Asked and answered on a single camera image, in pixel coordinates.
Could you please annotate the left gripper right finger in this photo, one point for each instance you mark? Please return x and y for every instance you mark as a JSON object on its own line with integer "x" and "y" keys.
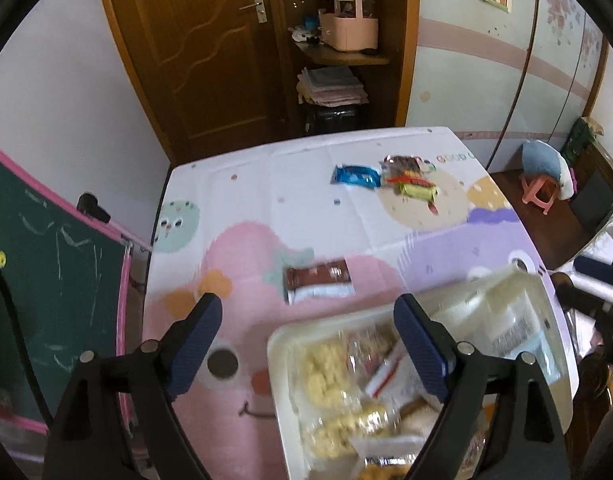
{"x": 525, "y": 439}

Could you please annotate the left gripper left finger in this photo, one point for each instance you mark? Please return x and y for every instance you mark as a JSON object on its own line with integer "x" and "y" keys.
{"x": 88, "y": 439}

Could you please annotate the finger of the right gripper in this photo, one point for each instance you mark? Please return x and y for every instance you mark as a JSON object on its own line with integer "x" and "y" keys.
{"x": 593, "y": 268}
{"x": 598, "y": 309}

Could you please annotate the round brown cake packet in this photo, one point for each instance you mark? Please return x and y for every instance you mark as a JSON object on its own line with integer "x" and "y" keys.
{"x": 368, "y": 347}

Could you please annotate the clear yellow puff snack bag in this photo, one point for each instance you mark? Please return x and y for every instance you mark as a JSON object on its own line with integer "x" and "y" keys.
{"x": 325, "y": 376}

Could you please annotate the white orange snack packet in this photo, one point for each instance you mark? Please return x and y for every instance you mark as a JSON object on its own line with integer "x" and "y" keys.
{"x": 418, "y": 418}

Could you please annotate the white red snack bag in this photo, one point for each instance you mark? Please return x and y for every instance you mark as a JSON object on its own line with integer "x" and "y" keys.
{"x": 396, "y": 378}

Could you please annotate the large white blue packet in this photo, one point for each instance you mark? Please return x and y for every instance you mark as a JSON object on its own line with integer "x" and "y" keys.
{"x": 514, "y": 329}

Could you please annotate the pink plastic stool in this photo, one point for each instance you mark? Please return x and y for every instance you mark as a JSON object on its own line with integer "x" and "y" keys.
{"x": 541, "y": 191}

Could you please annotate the blue white cushion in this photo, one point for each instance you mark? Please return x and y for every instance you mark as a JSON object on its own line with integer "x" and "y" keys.
{"x": 541, "y": 159}

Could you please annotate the orange fried snack bag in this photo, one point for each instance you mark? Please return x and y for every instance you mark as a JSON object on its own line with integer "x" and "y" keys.
{"x": 384, "y": 467}

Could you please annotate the white plastic storage bin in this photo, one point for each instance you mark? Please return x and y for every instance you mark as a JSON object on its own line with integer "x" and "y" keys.
{"x": 460, "y": 308}

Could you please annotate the pile of colourful candies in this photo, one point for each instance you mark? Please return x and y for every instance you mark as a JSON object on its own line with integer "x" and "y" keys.
{"x": 404, "y": 176}

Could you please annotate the black clip on chalkboard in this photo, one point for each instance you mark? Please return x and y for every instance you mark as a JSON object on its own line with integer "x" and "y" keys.
{"x": 88, "y": 204}

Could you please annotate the dark red snack bar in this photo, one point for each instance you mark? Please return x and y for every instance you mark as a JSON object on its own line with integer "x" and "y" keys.
{"x": 323, "y": 280}

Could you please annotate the blue snack packet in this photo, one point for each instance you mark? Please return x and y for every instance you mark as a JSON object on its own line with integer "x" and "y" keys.
{"x": 366, "y": 177}

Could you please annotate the pastel sliding wardrobe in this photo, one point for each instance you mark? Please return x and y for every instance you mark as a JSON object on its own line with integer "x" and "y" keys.
{"x": 499, "y": 79}

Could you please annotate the cartoon patterned table mat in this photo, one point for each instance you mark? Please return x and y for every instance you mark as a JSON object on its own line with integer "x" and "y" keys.
{"x": 230, "y": 224}

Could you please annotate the stack of folded papers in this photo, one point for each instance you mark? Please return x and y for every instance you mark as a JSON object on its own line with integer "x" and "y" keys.
{"x": 331, "y": 86}

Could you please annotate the wooden corner shelf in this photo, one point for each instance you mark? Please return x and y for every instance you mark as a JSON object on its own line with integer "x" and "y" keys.
{"x": 348, "y": 63}

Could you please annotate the pink basket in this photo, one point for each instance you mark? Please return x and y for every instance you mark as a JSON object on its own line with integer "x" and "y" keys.
{"x": 349, "y": 25}

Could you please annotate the brown wooden door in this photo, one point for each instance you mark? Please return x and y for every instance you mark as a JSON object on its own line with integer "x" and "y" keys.
{"x": 208, "y": 76}

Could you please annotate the green chalkboard pink frame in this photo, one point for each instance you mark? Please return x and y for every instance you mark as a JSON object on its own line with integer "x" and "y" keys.
{"x": 68, "y": 278}

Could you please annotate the metal door handle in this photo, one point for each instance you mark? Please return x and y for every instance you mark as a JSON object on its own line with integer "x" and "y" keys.
{"x": 259, "y": 7}

